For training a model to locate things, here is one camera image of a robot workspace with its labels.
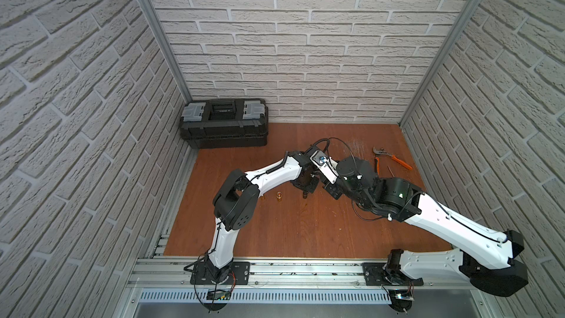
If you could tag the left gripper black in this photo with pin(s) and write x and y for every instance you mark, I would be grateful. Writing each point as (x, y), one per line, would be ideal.
(304, 181)

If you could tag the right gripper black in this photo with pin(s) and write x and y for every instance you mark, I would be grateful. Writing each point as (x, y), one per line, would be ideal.
(329, 191)

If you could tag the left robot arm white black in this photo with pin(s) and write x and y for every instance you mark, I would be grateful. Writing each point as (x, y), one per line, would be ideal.
(235, 203)

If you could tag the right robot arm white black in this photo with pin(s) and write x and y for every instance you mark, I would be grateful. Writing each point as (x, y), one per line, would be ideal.
(481, 256)

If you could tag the black plastic toolbox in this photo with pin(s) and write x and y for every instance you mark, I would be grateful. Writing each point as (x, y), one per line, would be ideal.
(228, 123)

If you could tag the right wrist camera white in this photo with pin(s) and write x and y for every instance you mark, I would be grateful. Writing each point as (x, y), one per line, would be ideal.
(325, 165)

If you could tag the orange handled pliers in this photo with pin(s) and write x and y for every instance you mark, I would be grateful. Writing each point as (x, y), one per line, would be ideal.
(381, 152)

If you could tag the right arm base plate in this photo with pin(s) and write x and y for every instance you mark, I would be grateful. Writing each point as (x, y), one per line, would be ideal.
(376, 274)

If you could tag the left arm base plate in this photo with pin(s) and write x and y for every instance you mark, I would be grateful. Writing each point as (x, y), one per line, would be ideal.
(204, 273)

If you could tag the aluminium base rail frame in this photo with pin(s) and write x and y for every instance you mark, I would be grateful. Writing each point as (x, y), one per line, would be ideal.
(176, 286)

